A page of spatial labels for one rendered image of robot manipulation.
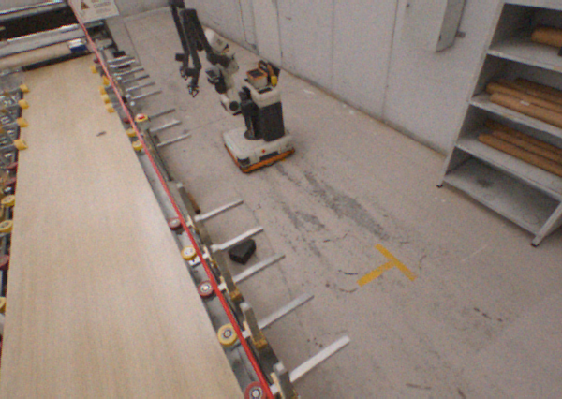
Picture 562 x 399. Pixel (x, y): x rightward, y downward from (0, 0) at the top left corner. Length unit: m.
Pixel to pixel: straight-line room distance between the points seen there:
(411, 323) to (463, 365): 0.35
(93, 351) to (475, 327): 2.19
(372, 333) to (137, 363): 1.48
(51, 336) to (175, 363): 0.60
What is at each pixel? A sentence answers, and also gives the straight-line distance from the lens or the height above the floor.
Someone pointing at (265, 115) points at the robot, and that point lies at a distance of 3.24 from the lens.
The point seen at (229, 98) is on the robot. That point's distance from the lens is 3.21.
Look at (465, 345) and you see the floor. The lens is 2.46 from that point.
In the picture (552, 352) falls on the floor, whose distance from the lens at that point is 2.66.
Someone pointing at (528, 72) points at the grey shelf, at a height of 1.00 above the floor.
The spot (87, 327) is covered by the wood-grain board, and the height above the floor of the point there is 0.90.
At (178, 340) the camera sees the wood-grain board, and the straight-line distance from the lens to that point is 1.44.
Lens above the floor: 2.13
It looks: 44 degrees down
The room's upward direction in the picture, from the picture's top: 9 degrees counter-clockwise
